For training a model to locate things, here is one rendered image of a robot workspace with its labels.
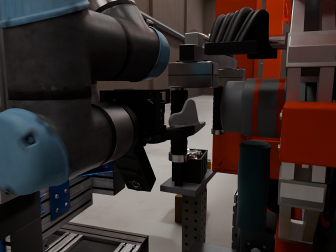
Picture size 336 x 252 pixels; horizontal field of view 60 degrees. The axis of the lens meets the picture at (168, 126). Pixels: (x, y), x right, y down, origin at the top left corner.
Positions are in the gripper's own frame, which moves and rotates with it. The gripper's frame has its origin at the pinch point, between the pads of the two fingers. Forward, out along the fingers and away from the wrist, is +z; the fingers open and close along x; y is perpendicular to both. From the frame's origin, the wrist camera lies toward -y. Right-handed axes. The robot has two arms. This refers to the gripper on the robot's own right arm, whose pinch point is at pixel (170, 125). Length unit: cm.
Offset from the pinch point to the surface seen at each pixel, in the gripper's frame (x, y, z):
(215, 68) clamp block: -7.4, 10.8, 4.1
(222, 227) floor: 16, -83, 121
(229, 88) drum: -7.4, 6.8, 17.3
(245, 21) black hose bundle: -12.9, 18.8, 3.0
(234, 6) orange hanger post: 2, 37, 69
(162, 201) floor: 67, -83, 141
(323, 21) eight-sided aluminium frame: -24.8, 16.9, -1.7
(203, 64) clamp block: -5.7, 11.5, 2.1
